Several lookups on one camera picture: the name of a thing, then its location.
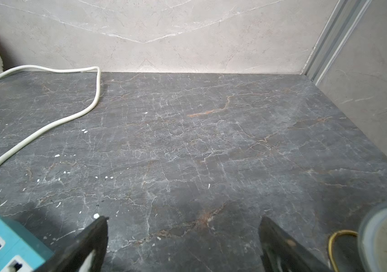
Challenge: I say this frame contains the teal power strip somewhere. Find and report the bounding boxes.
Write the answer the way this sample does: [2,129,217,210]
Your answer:
[0,216,54,272]

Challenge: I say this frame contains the thick white power cord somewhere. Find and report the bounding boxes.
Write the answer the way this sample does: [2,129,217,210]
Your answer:
[0,65,101,207]

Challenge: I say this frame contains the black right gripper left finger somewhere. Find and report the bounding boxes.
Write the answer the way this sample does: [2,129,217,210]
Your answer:
[36,216,108,272]

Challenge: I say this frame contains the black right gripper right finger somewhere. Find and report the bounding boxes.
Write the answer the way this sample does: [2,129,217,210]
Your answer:
[258,216,331,272]

